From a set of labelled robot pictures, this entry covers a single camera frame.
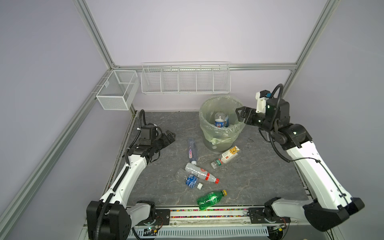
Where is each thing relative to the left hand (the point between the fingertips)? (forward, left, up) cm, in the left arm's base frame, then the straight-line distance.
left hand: (170, 140), depth 81 cm
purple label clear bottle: (0, -12, -14) cm, 18 cm away
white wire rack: (+41, -10, +12) cm, 44 cm away
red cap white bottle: (-13, -13, -14) cm, 23 cm away
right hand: (0, -36, +20) cm, 41 cm away
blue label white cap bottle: (-18, -10, -13) cm, 25 cm away
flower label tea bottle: (-6, -32, -13) cm, 35 cm away
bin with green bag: (-1, -27, -1) cm, 27 cm away
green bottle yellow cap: (-28, -20, -13) cm, 37 cm away
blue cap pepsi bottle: (+12, -29, +2) cm, 31 cm away
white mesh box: (+37, +37, +6) cm, 53 cm away
